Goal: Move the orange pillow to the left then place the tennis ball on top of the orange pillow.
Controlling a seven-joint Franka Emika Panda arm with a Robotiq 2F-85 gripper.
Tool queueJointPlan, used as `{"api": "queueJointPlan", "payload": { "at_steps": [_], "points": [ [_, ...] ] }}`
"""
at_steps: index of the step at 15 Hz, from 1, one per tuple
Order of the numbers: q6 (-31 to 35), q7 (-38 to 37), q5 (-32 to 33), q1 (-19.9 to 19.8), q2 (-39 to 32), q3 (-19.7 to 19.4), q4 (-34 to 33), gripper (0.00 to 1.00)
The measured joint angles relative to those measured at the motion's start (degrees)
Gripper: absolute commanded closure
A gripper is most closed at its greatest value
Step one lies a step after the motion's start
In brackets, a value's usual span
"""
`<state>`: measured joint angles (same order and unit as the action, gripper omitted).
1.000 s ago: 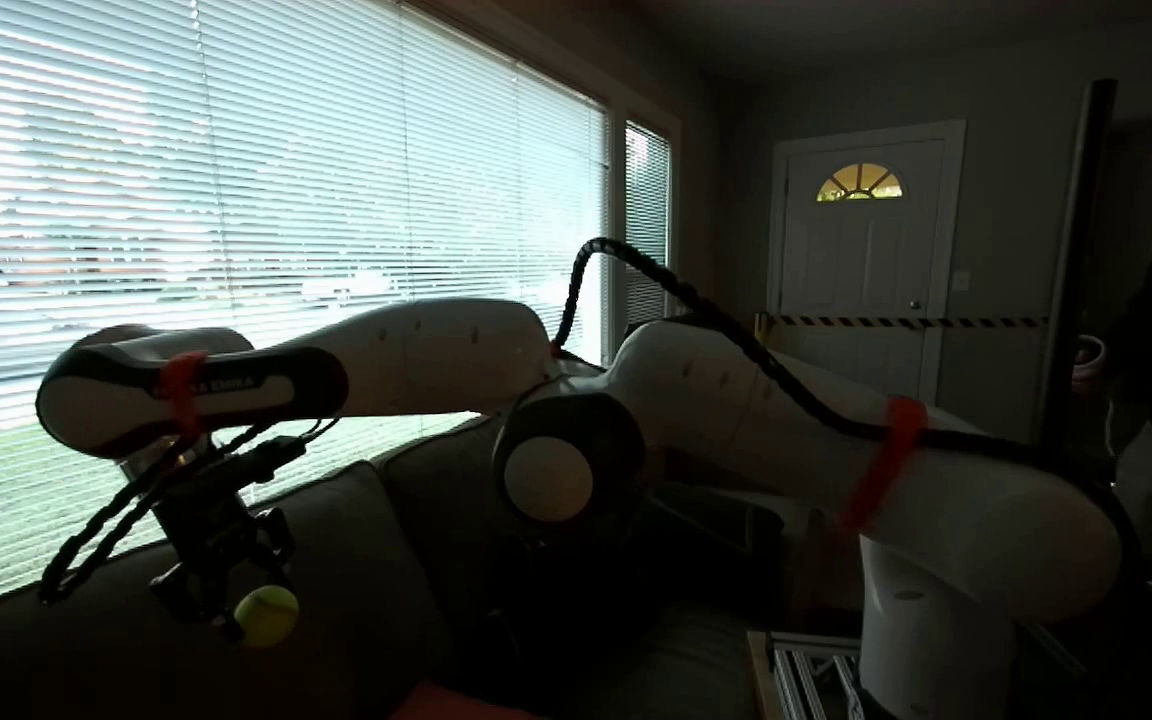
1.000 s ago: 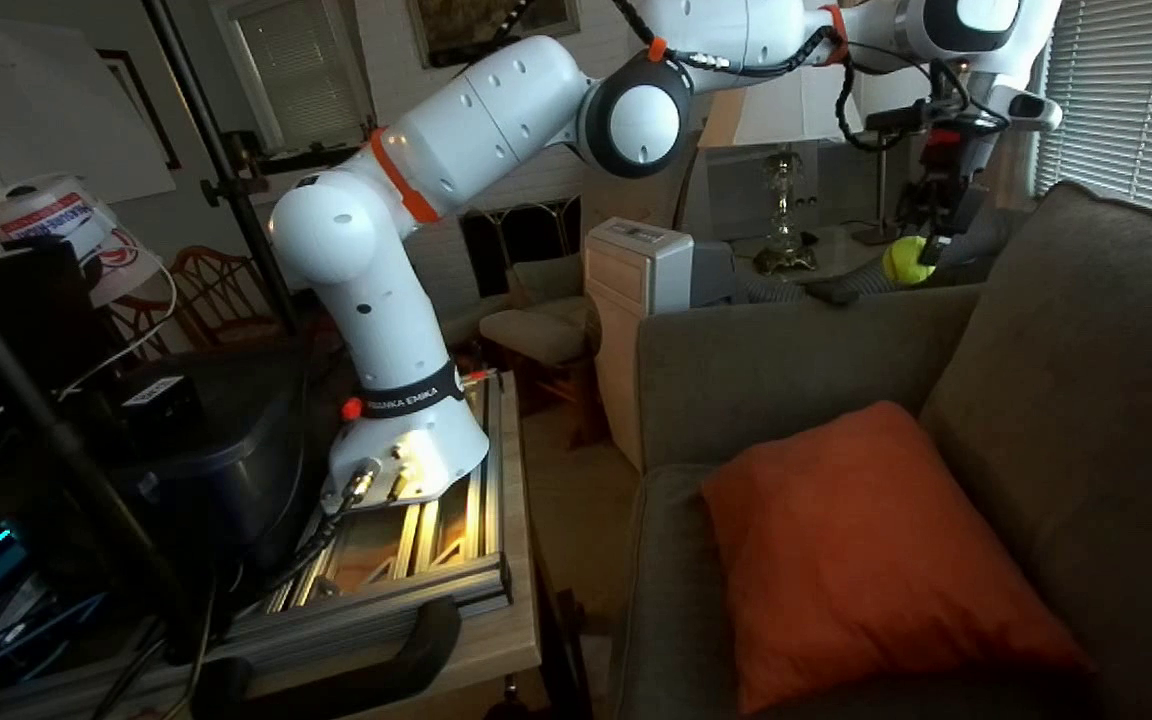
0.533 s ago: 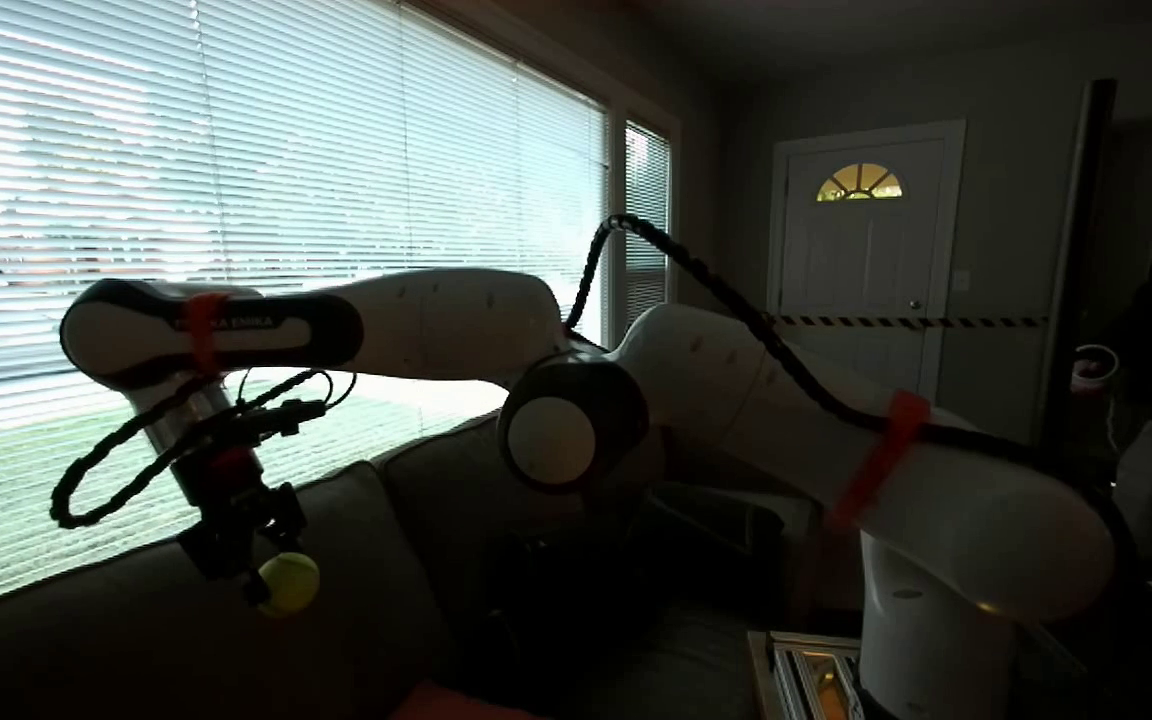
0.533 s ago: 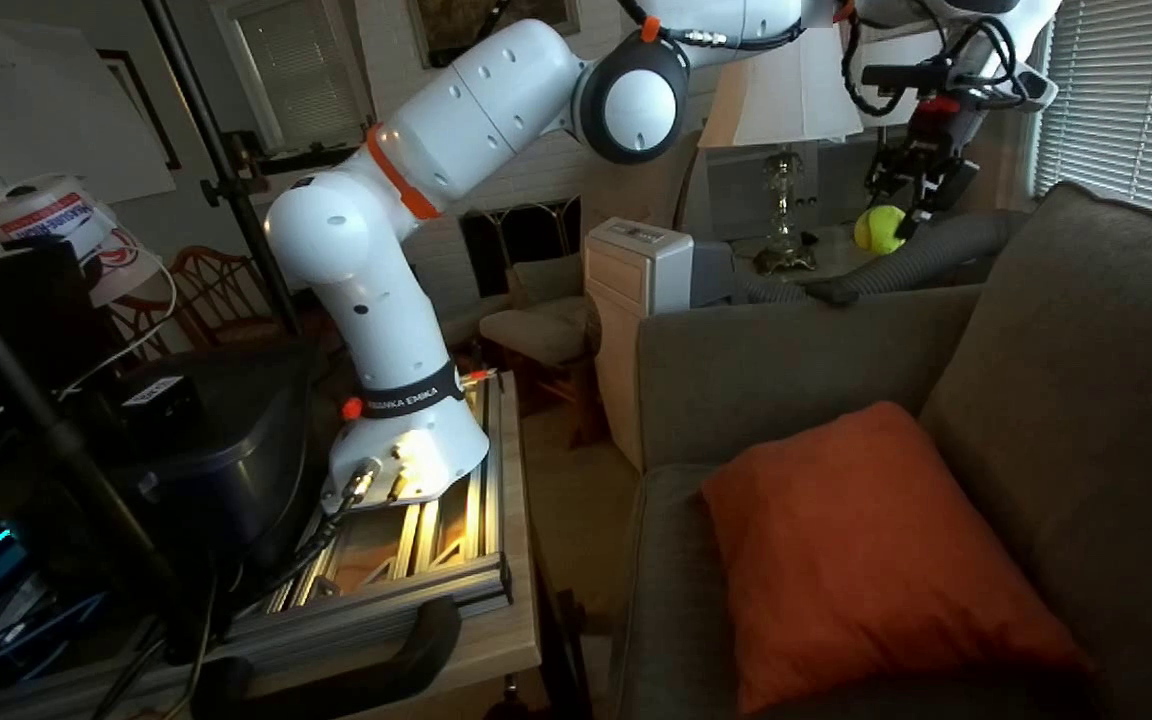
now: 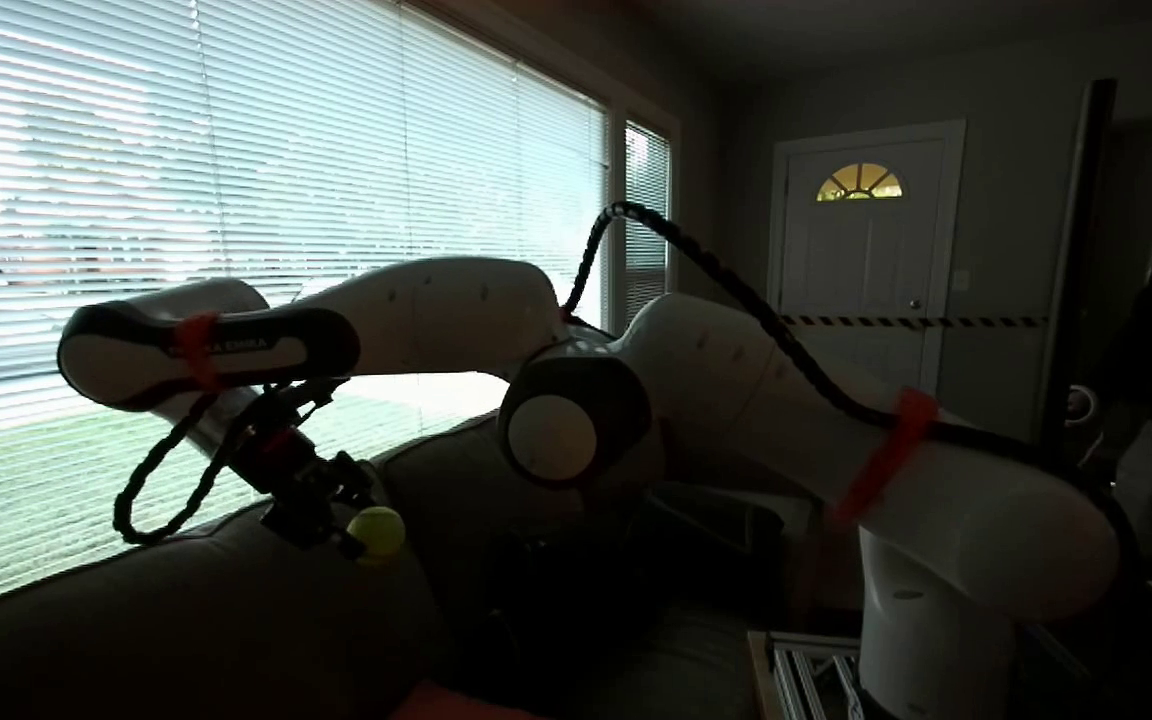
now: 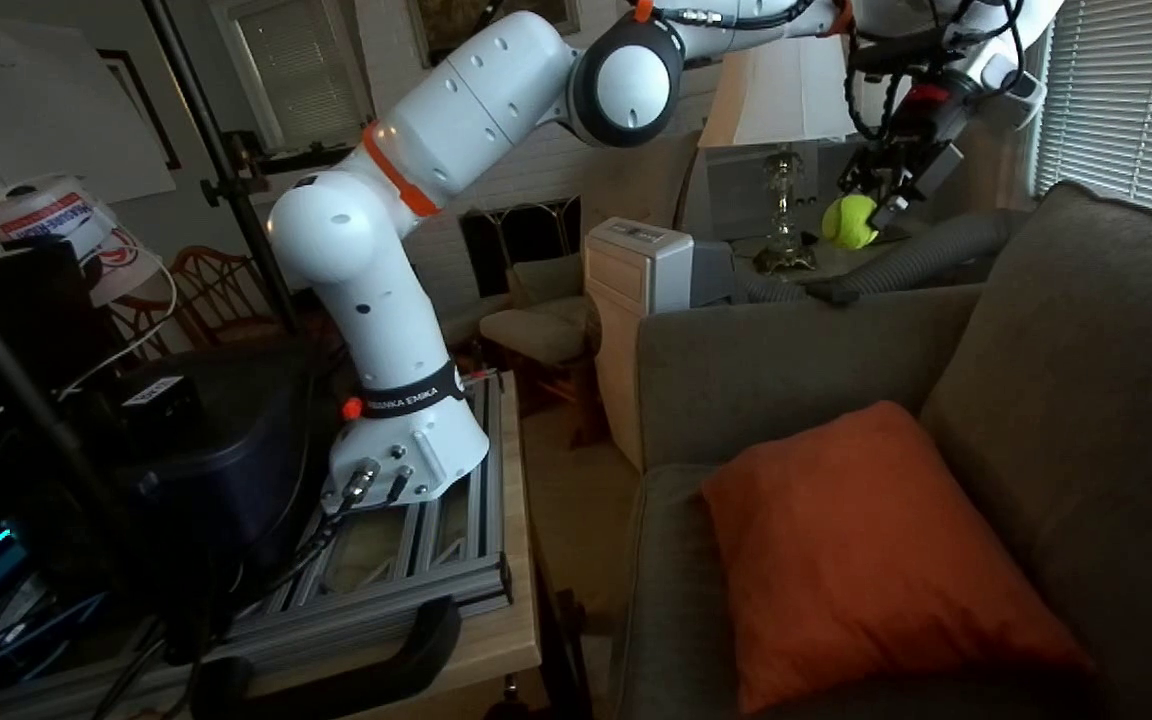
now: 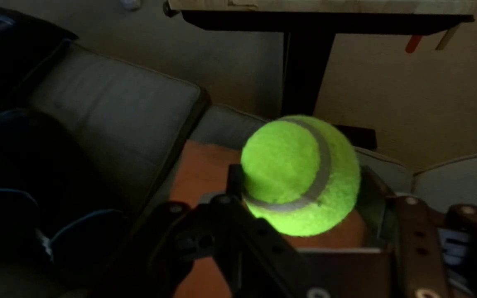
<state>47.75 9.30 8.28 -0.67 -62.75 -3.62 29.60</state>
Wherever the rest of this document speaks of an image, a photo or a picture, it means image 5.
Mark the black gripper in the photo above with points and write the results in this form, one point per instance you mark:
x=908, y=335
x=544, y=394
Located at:
x=318, y=485

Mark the yellow-green tennis ball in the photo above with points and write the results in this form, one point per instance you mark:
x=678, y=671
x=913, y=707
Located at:
x=379, y=534

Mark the white VR controller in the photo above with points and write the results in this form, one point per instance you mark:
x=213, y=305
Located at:
x=1082, y=406

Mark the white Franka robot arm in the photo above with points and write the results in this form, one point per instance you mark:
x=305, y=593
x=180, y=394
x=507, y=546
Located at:
x=978, y=523

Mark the grey fabric sofa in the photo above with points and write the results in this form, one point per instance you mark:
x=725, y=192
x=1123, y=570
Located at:
x=139, y=643

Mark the white window blinds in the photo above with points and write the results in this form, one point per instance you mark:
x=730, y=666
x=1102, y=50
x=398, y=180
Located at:
x=139, y=161

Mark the narrow side window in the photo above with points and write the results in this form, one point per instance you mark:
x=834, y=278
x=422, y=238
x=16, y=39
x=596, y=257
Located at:
x=648, y=187

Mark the green white box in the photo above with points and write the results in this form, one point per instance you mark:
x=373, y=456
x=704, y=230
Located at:
x=818, y=675

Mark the yellow black caution tape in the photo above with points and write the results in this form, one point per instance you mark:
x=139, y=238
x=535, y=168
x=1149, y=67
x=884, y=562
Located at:
x=921, y=323

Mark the black upright panel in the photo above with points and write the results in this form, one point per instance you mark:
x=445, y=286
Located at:
x=1082, y=241

